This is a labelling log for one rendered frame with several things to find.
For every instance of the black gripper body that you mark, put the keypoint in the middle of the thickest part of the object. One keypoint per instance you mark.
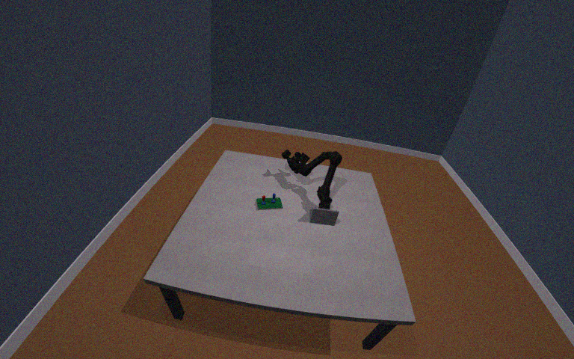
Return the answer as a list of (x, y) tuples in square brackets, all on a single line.
[(286, 155)]

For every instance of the green circuit board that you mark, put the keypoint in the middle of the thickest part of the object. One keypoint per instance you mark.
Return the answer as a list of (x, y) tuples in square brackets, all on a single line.
[(269, 203)]

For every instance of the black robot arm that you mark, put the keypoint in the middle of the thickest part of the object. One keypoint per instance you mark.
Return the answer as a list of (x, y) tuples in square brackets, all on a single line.
[(304, 169)]

